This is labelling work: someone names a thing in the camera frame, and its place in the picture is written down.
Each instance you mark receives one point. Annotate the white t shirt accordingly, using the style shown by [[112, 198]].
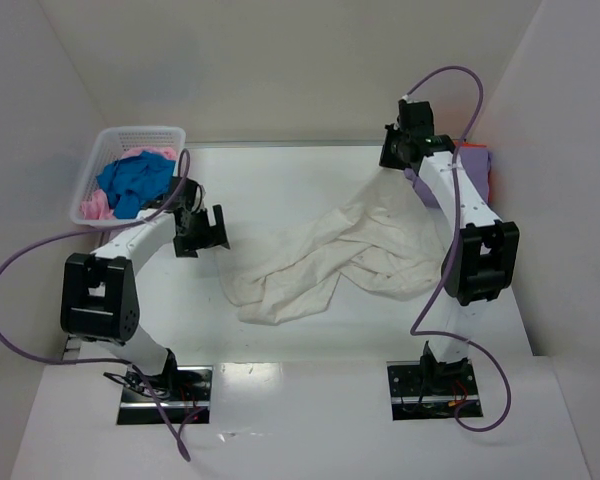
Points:
[[383, 240]]

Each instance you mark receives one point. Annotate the white plastic basket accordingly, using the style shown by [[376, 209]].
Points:
[[109, 146]]

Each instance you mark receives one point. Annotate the blue t shirt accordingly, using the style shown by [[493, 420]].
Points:
[[131, 182]]

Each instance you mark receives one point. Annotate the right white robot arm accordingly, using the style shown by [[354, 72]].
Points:
[[481, 258]]

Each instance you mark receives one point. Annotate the folded purple t shirt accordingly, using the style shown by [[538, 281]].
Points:
[[477, 164]]

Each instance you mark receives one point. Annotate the folded orange t shirt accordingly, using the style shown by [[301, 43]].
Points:
[[464, 145]]

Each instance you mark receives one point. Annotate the pink t shirt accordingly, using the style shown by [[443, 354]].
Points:
[[96, 207]]

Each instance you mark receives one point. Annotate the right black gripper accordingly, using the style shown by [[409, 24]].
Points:
[[393, 151]]

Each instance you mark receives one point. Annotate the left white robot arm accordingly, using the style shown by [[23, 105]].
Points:
[[100, 299]]

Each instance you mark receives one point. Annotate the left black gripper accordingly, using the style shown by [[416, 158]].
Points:
[[200, 235]]

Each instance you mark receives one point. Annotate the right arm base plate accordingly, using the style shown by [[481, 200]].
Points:
[[415, 398]]

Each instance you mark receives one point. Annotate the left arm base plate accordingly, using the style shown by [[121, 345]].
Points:
[[189, 398]]

